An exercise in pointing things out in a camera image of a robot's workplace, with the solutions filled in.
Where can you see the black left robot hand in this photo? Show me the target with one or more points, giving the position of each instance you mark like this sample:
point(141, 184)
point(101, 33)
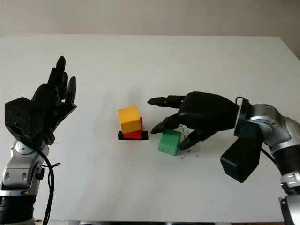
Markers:
point(51, 98)

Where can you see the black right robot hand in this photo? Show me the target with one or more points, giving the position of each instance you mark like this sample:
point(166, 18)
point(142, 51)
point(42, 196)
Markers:
point(208, 112)

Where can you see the green wooden block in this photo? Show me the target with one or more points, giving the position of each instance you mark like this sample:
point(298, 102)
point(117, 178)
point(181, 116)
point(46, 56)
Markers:
point(168, 143)

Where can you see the red wooden block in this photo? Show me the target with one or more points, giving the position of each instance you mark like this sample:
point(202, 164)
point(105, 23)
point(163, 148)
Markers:
point(133, 135)

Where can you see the yellow wooden block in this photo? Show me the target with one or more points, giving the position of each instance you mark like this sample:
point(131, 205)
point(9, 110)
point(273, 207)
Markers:
point(130, 118)

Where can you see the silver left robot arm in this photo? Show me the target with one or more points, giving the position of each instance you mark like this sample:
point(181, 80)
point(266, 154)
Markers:
point(16, 171)

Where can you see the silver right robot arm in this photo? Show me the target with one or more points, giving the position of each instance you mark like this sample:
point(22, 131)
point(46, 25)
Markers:
point(279, 131)

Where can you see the black tape mark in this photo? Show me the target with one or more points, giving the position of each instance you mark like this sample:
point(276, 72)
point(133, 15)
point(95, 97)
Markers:
point(144, 136)

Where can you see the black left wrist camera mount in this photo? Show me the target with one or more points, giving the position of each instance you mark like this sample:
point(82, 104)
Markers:
point(22, 117)

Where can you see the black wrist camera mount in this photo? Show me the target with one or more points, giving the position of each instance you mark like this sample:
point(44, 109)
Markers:
point(241, 159)
point(22, 117)

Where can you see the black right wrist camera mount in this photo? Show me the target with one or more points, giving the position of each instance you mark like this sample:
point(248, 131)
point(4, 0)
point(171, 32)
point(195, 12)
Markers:
point(241, 159)

